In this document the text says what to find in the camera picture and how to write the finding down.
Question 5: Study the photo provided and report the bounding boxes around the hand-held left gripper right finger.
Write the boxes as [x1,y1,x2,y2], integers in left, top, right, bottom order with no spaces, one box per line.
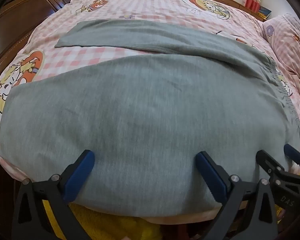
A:
[195,151,285,240]

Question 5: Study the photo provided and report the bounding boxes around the grey pants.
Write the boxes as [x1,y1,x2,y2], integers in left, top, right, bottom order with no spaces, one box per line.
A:
[0,19,300,217]

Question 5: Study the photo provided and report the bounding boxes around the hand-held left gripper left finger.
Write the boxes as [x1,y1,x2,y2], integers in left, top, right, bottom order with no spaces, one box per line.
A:
[11,149,95,240]

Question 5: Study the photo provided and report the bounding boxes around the yellow cloth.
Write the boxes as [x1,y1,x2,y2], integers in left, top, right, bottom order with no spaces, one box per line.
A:
[41,200,163,240]

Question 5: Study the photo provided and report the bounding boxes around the wooden headboard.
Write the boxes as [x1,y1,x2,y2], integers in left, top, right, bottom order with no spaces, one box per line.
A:
[145,0,268,22]

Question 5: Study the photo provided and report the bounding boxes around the pink checked pillow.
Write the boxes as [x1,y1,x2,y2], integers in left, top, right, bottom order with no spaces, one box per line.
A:
[262,14,300,80]

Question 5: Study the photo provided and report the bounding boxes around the colourful book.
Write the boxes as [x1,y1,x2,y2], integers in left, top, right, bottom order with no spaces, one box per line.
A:
[257,5,273,20]

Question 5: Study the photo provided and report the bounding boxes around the pink checked printed blanket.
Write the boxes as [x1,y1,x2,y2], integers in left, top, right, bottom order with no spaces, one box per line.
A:
[0,0,300,183]

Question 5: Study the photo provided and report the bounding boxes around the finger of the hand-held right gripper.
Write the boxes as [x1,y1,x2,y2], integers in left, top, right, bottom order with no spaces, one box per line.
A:
[256,149,285,179]
[283,144,300,176]

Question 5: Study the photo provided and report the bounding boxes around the dark wooden wardrobe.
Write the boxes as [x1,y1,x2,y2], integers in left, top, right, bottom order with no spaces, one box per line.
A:
[0,0,103,80]

